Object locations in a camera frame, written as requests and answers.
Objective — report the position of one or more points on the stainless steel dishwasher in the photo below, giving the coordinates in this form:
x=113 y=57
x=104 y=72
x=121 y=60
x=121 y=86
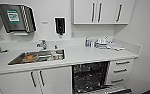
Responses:
x=89 y=76

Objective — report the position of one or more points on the small blue bottle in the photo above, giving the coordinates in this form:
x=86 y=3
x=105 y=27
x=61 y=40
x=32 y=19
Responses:
x=87 y=42

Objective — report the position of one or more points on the small white cup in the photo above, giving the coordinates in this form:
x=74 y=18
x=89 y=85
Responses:
x=92 y=43

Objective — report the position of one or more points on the small chrome sink fitting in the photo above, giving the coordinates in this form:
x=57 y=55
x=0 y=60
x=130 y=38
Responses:
x=56 y=46

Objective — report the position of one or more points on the white mug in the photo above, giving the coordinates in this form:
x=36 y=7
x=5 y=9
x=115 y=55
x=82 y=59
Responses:
x=57 y=56

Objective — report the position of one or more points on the white dish stack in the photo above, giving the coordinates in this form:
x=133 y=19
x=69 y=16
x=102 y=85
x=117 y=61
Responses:
x=101 y=43

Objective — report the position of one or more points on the black soap dispenser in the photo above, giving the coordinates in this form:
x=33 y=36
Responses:
x=60 y=26

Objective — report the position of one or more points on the chrome faucet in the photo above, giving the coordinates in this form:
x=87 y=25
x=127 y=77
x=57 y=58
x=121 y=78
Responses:
x=42 y=44

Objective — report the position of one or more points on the stainless steel sink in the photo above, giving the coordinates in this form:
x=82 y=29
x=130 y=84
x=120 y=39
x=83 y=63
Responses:
x=42 y=60

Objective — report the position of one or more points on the orange stained bowl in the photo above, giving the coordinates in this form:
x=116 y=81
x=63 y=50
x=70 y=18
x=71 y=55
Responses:
x=29 y=57

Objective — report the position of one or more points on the white narrow drawer unit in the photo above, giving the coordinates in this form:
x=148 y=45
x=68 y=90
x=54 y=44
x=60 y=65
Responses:
x=121 y=75

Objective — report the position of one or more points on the steel paper towel dispenser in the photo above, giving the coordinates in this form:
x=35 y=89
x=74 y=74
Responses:
x=12 y=16

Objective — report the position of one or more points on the white wall cabinet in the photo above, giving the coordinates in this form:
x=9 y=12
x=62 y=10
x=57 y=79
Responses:
x=84 y=11

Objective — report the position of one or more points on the small wall label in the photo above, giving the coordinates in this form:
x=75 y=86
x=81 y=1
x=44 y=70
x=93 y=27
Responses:
x=44 y=22

